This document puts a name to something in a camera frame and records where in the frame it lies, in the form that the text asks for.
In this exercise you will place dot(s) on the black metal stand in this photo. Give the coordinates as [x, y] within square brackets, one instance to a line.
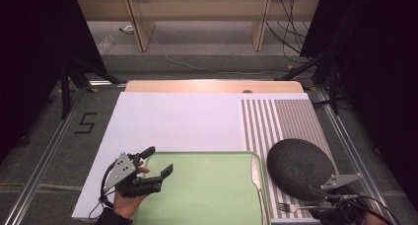
[333, 87]
[65, 87]

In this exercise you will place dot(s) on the black curtain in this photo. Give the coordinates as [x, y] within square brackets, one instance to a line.
[33, 54]
[378, 70]

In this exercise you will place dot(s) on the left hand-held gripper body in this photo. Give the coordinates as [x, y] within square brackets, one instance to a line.
[120, 172]

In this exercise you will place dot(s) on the striped woven placemat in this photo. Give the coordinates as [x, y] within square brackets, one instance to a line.
[289, 119]

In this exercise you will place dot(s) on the dark round textured plate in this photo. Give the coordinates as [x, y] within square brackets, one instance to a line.
[295, 165]

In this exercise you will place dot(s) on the white board sheet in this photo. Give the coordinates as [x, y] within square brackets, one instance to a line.
[171, 123]

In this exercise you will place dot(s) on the green plastic tray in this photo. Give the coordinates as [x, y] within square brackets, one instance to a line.
[203, 192]

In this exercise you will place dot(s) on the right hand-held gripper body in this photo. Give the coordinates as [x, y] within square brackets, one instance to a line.
[338, 182]

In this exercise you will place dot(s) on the beige wooden desk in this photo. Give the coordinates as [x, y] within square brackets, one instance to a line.
[197, 8]

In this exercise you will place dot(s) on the person's left hand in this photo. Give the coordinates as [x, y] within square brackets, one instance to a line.
[126, 205]

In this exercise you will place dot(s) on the person's right hand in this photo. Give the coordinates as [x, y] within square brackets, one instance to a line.
[374, 221]

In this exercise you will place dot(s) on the silver fork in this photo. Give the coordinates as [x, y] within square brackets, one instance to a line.
[295, 207]

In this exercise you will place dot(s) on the silver table knife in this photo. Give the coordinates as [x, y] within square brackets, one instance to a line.
[255, 175]

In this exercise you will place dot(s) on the aluminium floor rail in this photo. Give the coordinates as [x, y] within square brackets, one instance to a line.
[355, 162]
[42, 162]

